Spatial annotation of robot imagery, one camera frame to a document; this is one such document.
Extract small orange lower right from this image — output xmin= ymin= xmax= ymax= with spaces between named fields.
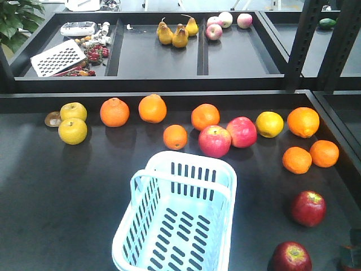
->
xmin=310 ymin=140 xmax=340 ymax=168

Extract pink red apple right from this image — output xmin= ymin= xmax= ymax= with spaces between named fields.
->
xmin=226 ymin=116 xmax=257 ymax=148

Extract large orange behind apples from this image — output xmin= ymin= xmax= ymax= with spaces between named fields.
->
xmin=191 ymin=103 xmax=220 ymax=131

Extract white electronic scale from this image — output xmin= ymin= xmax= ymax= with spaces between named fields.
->
xmin=60 ymin=21 xmax=96 ymax=37

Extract small orange centre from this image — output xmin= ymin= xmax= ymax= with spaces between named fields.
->
xmin=163 ymin=124 xmax=188 ymax=150

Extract yellow apple lower left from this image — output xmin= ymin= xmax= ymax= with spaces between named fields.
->
xmin=58 ymin=118 xmax=87 ymax=145

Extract brown kiwi slice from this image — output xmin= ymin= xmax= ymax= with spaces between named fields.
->
xmin=44 ymin=111 xmax=61 ymax=128

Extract bumpy orange far left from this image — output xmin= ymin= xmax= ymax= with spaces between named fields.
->
xmin=100 ymin=97 xmax=130 ymax=128

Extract green avocado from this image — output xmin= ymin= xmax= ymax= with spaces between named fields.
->
xmin=319 ymin=18 xmax=337 ymax=30

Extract brown yellow pear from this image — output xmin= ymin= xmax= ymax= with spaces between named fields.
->
xmin=172 ymin=24 xmax=188 ymax=48

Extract dark red apple front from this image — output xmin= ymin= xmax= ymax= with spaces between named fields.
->
xmin=272 ymin=241 xmax=312 ymax=271

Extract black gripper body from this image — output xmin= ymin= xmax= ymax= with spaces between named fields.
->
xmin=340 ymin=228 xmax=360 ymax=270

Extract yellow apple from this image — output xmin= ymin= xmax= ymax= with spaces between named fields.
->
xmin=58 ymin=118 xmax=87 ymax=145
xmin=60 ymin=102 xmax=87 ymax=121

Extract yellow apple upper left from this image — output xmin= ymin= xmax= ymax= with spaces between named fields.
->
xmin=60 ymin=102 xmax=87 ymax=121

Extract pink red apple left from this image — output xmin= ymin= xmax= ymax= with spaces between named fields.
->
xmin=198 ymin=125 xmax=231 ymax=158

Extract light blue plastic basket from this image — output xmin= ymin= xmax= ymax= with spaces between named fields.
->
xmin=112 ymin=151 xmax=237 ymax=270

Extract orange upper right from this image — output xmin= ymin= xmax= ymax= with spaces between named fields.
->
xmin=287 ymin=107 xmax=320 ymax=138

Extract pale pink apple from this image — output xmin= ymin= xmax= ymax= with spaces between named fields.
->
xmin=206 ymin=24 xmax=223 ymax=41

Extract dark red apple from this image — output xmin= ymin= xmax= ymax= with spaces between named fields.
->
xmin=290 ymin=190 xmax=327 ymax=227
xmin=272 ymin=241 xmax=312 ymax=271

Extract yellow orange citrus fruit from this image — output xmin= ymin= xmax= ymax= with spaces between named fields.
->
xmin=255 ymin=111 xmax=284 ymax=138

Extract small orange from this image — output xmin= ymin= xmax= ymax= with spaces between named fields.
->
xmin=310 ymin=140 xmax=340 ymax=168
xmin=282 ymin=146 xmax=312 ymax=174
xmin=163 ymin=124 xmax=188 ymax=150

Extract green potted plant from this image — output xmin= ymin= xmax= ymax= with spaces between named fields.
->
xmin=1 ymin=0 xmax=45 ymax=53

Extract small orange lower left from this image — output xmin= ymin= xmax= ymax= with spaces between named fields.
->
xmin=282 ymin=146 xmax=312 ymax=174

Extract pink red apple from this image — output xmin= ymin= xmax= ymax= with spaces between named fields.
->
xmin=198 ymin=125 xmax=231 ymax=158
xmin=226 ymin=116 xmax=257 ymax=148

